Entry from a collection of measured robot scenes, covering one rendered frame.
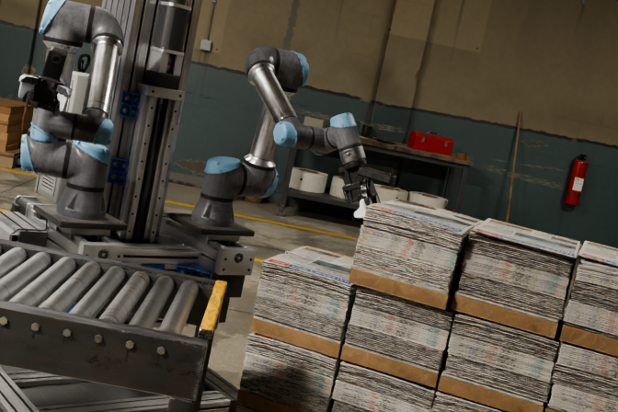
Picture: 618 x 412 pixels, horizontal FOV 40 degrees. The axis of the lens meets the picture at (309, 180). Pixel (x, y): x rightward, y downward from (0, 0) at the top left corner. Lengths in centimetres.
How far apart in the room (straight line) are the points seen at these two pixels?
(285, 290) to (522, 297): 68
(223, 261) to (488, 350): 94
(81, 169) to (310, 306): 82
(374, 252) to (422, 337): 27
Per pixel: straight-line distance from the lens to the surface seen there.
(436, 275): 238
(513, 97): 936
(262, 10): 908
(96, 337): 182
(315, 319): 252
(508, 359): 242
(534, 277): 237
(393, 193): 853
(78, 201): 271
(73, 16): 267
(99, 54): 260
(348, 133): 259
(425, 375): 246
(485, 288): 238
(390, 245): 240
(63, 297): 199
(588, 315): 237
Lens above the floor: 138
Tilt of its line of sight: 7 degrees down
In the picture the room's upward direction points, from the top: 12 degrees clockwise
